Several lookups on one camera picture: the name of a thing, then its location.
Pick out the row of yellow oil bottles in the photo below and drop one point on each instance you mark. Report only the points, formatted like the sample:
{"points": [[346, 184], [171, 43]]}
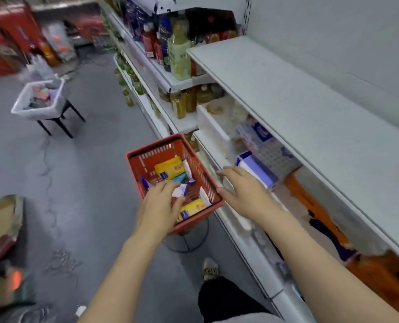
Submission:
{"points": [[179, 105]]}

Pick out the white paper scrap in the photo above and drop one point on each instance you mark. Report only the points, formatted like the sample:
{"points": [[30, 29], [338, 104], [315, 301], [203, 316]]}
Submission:
{"points": [[81, 311]]}

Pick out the pile of colourful packets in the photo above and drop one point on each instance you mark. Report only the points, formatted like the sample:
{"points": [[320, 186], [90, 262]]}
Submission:
{"points": [[41, 95]]}

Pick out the red plastic shopping basket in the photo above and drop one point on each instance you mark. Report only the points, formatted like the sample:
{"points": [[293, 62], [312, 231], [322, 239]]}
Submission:
{"points": [[133, 161]]}

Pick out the black stool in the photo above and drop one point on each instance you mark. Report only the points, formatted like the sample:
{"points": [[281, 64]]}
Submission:
{"points": [[64, 127]]}

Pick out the black trousers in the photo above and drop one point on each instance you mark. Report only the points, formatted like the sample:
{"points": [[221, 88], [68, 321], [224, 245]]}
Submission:
{"points": [[226, 299]]}

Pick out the white plastic bin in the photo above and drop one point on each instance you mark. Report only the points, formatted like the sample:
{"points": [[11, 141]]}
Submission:
{"points": [[34, 114]]}

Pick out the pink tissue pack blue label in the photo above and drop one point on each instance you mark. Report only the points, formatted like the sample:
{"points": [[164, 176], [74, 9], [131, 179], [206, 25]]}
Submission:
{"points": [[256, 134]]}

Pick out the person's left forearm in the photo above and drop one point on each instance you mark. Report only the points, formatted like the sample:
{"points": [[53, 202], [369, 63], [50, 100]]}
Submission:
{"points": [[118, 282]]}

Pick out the white purple dotted tissue pack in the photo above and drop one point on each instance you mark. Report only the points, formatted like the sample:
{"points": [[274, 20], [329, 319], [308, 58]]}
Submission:
{"points": [[280, 158]]}

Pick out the heap of assorted goods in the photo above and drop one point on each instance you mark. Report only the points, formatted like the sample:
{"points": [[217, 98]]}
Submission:
{"points": [[4, 285]]}

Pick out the large white paper roll pack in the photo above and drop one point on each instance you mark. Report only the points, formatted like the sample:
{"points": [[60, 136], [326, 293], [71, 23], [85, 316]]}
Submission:
{"points": [[213, 127]]}

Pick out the purple and white tissue pack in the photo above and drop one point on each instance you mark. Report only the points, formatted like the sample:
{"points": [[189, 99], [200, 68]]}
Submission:
{"points": [[260, 169]]}

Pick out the white wrapped paper pack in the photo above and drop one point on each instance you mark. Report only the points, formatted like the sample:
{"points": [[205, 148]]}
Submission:
{"points": [[347, 218]]}

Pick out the white shirt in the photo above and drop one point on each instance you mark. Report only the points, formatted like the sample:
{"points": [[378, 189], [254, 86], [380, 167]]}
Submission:
{"points": [[253, 318]]}

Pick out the person's left hand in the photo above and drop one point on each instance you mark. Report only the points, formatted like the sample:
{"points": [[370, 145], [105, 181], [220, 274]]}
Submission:
{"points": [[155, 211]]}

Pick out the person's right hand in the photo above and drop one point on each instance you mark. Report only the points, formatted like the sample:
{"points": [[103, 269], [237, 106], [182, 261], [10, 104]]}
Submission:
{"points": [[253, 198]]}

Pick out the person's right forearm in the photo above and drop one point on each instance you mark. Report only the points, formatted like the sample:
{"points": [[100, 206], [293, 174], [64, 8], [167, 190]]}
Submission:
{"points": [[327, 275]]}

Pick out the leopard print shoe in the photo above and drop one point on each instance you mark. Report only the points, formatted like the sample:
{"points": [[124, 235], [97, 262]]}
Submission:
{"points": [[211, 269]]}

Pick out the orange white paper roll pack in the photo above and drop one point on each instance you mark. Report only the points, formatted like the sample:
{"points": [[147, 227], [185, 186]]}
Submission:
{"points": [[307, 201]]}

